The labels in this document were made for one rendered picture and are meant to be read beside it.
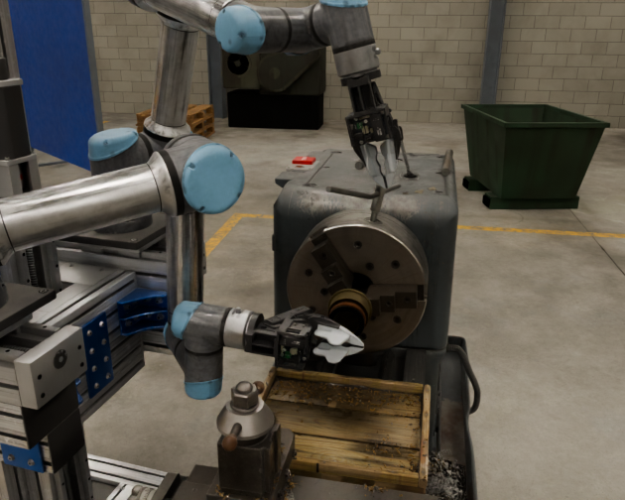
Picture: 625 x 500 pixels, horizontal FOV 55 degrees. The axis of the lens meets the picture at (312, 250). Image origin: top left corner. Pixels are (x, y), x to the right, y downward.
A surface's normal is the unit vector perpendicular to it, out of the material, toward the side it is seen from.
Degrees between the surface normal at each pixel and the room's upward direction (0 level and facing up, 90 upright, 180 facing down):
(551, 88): 90
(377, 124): 90
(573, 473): 0
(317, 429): 0
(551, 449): 0
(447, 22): 90
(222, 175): 89
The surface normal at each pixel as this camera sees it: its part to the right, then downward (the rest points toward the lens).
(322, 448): 0.00, -0.94
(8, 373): -0.29, 0.33
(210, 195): 0.57, 0.28
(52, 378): 0.96, 0.11
